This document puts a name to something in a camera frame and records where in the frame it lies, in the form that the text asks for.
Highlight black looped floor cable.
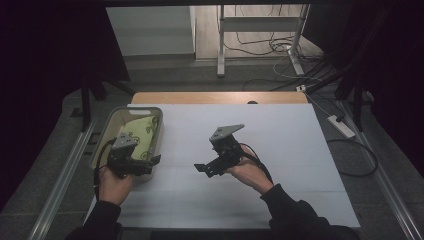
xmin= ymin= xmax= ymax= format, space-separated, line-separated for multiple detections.
xmin=325 ymin=138 xmax=380 ymax=178

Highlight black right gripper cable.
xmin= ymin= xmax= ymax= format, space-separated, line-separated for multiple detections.
xmin=239 ymin=142 xmax=275 ymax=185

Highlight black stand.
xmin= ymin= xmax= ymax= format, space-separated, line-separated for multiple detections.
xmin=78 ymin=71 xmax=136 ymax=133
xmin=305 ymin=56 xmax=371 ymax=133

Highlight tangled floor cables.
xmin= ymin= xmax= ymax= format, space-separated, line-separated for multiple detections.
xmin=222 ymin=4 xmax=331 ymax=93

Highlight white power strip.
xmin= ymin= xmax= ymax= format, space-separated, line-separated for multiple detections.
xmin=326 ymin=114 xmax=357 ymax=140

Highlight white table board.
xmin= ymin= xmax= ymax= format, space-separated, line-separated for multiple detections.
xmin=84 ymin=103 xmax=362 ymax=230

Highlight white cabinet panel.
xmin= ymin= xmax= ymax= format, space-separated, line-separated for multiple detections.
xmin=105 ymin=5 xmax=197 ymax=58

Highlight white metal desk frame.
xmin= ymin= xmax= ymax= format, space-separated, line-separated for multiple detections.
xmin=216 ymin=3 xmax=312 ymax=78

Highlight person's left hand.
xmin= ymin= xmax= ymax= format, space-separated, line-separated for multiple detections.
xmin=97 ymin=165 xmax=135 ymax=207

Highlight green printed pants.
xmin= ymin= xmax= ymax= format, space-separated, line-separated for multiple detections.
xmin=120 ymin=115 xmax=160 ymax=162

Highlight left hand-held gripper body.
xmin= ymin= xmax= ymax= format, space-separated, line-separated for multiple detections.
xmin=106 ymin=132 xmax=143 ymax=178

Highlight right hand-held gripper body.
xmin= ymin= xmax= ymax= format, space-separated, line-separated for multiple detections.
xmin=208 ymin=123 xmax=246 ymax=169

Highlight beige plastic basket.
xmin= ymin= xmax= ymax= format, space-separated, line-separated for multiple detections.
xmin=89 ymin=106 xmax=164 ymax=184

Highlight aluminium rail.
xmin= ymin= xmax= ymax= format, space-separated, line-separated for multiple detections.
xmin=335 ymin=99 xmax=424 ymax=240
xmin=27 ymin=119 xmax=98 ymax=240

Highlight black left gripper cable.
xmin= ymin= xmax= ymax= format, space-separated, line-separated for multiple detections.
xmin=92 ymin=137 xmax=117 ymax=202

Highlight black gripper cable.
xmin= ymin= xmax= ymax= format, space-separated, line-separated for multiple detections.
xmin=92 ymin=137 xmax=117 ymax=202
xmin=239 ymin=142 xmax=275 ymax=185

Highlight person's right hand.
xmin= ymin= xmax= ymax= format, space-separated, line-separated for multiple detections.
xmin=223 ymin=145 xmax=275 ymax=196

